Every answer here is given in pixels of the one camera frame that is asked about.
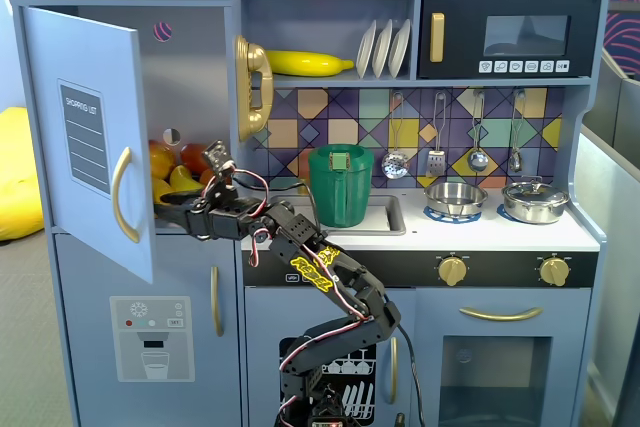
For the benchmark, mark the green plastic pitcher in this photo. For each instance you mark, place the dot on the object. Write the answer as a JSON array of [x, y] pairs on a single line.
[[345, 187]]

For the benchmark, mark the small yellow toy fruit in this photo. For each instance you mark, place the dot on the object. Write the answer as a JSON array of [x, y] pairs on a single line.
[[184, 179]]

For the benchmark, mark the white toy plate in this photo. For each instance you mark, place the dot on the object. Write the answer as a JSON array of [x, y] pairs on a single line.
[[365, 49], [381, 49], [399, 49]]

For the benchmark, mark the gold stove knob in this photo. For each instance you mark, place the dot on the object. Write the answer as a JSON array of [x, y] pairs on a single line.
[[554, 272], [452, 271]]

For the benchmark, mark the steel toy pot with lid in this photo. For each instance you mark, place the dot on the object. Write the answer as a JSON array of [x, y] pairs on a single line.
[[535, 204]]

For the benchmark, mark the blue ice dispenser cabinet door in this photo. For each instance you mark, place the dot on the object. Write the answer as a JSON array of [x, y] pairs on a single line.
[[85, 272]]

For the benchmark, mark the steel toy pan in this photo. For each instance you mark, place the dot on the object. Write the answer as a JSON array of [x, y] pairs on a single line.
[[455, 197]]

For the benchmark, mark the red toy apple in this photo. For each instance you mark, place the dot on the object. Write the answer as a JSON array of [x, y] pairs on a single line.
[[192, 157]]

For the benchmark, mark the yellow toy banana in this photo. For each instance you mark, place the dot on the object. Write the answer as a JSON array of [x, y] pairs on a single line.
[[305, 63]]

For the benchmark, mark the blue shopping list cabinet door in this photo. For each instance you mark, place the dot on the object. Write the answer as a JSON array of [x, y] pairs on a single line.
[[60, 47]]

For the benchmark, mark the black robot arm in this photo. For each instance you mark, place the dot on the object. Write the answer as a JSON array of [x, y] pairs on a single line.
[[370, 307]]

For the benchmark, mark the grey metal partition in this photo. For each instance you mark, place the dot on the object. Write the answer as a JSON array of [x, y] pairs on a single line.
[[610, 197]]

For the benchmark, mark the metal toy ladle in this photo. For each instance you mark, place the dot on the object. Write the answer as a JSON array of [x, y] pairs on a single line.
[[477, 161]]

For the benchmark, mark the metal toy spatula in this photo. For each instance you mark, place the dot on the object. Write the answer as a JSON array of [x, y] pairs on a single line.
[[436, 163]]

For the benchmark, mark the small gripper-mounted camera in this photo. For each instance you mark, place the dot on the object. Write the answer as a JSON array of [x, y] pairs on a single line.
[[217, 154]]

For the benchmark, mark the metal toy whisk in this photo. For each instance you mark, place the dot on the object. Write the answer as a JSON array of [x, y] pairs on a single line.
[[516, 159]]

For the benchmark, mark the blue dishwasher door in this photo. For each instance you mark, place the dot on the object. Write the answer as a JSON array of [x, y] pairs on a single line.
[[265, 317]]

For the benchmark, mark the black toy microwave door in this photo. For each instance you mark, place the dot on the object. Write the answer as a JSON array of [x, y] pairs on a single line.
[[460, 32]]

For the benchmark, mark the yellow beanbag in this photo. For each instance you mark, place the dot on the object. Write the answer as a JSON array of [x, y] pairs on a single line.
[[17, 172]]

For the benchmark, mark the orange yellow toy mango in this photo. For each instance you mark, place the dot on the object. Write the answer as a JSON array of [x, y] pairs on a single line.
[[160, 159]]

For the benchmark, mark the metal toy skimmer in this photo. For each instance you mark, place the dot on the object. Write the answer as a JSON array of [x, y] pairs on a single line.
[[395, 164]]

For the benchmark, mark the grey toy sink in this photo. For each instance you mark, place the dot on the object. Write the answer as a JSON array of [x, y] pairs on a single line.
[[390, 219]]

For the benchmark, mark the blue oven door with window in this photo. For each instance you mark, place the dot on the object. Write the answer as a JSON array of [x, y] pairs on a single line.
[[430, 347]]

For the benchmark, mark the orange toy fruit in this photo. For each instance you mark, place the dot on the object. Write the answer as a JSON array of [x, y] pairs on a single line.
[[207, 177]]

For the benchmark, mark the gold toy telephone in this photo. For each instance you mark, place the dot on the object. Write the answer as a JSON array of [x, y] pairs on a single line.
[[250, 57]]

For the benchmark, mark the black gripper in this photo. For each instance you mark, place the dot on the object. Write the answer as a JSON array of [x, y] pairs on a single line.
[[199, 219]]

